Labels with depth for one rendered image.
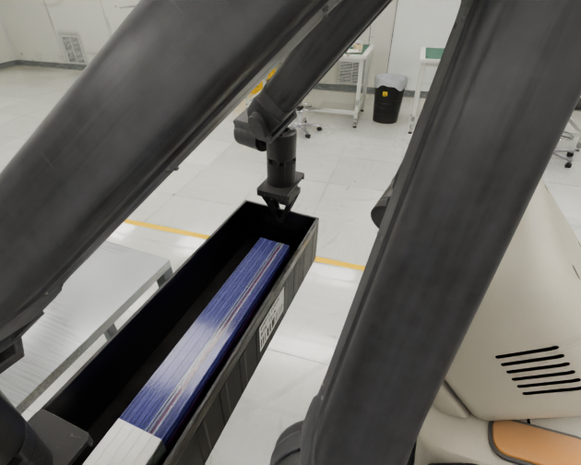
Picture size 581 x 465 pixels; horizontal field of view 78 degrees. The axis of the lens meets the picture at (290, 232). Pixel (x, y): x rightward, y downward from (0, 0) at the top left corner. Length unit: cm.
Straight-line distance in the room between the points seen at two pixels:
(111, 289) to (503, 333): 103
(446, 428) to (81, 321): 92
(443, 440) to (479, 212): 24
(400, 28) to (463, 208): 571
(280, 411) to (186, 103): 162
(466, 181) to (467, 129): 2
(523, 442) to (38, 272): 37
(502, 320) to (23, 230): 29
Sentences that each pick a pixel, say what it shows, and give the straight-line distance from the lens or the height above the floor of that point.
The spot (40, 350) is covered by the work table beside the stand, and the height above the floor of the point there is 80.
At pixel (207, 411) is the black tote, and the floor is 111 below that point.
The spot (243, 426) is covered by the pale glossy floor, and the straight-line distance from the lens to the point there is 171.
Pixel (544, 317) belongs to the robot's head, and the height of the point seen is 136.
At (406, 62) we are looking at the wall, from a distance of 592.
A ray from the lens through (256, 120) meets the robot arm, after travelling 61.
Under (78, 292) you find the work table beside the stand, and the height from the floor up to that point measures 80.
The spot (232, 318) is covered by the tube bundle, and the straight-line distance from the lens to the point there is 63.
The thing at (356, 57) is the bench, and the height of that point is 78.
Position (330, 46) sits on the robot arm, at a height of 147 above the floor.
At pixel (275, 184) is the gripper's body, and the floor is 120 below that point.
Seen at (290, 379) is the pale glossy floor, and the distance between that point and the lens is 180.
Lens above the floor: 154
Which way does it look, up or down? 36 degrees down
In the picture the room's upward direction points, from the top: straight up
